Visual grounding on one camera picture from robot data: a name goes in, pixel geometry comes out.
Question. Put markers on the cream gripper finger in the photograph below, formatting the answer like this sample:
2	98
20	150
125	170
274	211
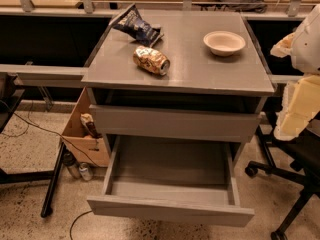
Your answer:
300	104

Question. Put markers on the crushed orange soda can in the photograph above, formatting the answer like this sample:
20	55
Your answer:
151	60

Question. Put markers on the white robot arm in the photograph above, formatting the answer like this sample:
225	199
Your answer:
303	45

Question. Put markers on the closed grey top drawer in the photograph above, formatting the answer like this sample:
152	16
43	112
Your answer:
170	123

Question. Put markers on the grey drawer cabinet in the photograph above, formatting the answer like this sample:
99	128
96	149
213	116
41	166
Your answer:
197	79

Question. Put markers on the open grey middle drawer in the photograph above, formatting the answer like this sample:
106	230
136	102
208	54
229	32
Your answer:
188	181

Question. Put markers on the silver can on floor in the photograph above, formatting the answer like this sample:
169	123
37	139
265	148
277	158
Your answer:
85	171

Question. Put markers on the black office chair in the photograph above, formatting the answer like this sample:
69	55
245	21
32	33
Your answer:
305	151

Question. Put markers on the white paper bowl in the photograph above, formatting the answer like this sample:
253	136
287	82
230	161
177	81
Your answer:
224	43

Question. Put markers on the blue chip bag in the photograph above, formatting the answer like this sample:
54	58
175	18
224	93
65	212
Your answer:
131	22

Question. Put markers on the snack bag in box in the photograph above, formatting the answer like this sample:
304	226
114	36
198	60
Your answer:
87	121

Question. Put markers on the cardboard box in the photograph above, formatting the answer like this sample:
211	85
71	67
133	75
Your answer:
78	141

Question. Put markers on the dark bottle on floor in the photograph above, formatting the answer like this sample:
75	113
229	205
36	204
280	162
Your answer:
70	163

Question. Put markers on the black table leg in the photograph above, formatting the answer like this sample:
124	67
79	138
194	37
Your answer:
51	175

